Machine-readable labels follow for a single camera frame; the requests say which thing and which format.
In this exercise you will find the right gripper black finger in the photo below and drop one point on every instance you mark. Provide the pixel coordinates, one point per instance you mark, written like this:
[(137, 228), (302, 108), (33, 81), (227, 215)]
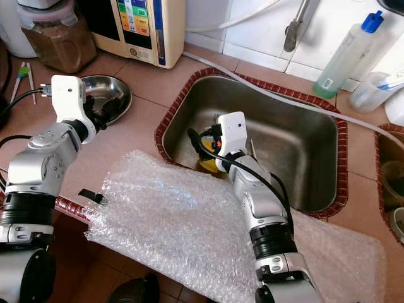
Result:
[(196, 140)]

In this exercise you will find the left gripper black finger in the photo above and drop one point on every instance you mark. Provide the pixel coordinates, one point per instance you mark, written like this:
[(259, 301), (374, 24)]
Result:
[(110, 102), (107, 118)]

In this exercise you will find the stainless steel bowl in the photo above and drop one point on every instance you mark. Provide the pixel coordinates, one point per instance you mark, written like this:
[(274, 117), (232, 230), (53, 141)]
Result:
[(117, 85)]

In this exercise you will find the yellow plastic cup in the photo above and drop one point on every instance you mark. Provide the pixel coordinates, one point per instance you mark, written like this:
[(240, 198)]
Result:
[(206, 165)]

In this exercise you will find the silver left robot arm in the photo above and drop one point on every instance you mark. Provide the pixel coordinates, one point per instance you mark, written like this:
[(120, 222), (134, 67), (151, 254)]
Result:
[(38, 170)]

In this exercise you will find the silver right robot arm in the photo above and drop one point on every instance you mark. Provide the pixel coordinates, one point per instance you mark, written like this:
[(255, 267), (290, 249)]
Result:
[(265, 208)]

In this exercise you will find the thin metal utensil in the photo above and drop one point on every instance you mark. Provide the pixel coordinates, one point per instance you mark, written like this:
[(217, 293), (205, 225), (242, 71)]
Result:
[(254, 149)]

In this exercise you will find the black clip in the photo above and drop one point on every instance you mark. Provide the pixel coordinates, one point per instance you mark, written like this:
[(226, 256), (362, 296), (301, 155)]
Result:
[(92, 196)]

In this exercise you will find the clear jar brown contents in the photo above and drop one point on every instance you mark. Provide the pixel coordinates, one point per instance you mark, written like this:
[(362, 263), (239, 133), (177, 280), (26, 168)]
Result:
[(53, 44)]

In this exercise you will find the chopsticks with green connector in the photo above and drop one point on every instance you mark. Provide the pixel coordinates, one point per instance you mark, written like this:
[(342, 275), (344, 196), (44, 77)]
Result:
[(25, 69)]

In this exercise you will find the clear bubble wrap sheet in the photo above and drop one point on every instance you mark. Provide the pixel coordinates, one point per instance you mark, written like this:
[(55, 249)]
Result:
[(164, 221)]

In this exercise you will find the cream blue water ionizer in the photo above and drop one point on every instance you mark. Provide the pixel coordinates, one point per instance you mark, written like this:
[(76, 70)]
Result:
[(167, 31)]

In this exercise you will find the white countertop appliance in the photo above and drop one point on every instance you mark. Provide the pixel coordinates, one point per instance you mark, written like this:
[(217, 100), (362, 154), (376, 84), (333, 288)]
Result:
[(44, 4)]

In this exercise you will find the white canister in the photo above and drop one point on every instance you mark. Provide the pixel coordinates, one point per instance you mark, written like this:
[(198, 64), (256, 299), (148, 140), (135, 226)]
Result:
[(9, 31)]

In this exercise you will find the green dish soap bottle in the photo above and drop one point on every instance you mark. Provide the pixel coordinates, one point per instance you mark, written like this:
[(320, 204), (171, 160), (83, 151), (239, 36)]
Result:
[(341, 69)]

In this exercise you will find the black robot foot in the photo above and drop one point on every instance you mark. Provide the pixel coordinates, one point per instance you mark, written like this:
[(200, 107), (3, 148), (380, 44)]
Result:
[(132, 290)]

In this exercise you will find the clear plastic cup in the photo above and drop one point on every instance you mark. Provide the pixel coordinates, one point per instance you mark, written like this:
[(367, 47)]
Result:
[(369, 98)]

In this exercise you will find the white bottle with label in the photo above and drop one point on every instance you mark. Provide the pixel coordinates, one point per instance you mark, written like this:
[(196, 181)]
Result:
[(396, 107)]

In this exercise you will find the blue white toothbrush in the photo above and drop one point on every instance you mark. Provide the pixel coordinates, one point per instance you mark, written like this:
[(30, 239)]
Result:
[(391, 82)]

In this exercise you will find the white cup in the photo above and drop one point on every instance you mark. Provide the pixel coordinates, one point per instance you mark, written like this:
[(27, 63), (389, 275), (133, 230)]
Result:
[(399, 224)]

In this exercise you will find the dark glossy wok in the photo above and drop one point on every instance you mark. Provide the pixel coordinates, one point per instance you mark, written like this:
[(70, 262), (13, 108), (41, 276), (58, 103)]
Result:
[(392, 6)]

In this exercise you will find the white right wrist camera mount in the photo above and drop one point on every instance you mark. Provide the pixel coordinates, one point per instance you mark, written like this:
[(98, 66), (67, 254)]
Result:
[(232, 129)]

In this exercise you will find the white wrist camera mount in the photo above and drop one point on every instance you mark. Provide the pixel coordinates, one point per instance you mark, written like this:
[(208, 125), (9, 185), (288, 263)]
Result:
[(66, 98), (232, 129)]

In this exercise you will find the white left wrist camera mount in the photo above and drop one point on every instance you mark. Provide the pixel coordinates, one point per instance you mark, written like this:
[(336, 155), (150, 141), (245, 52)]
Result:
[(66, 98)]

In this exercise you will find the white wall tube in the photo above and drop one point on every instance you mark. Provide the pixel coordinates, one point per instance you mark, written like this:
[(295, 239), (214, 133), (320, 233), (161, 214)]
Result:
[(240, 21)]

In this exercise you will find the grey wall faucet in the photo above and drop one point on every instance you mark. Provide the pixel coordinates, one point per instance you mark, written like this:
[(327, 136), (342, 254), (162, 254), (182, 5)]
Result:
[(291, 38)]

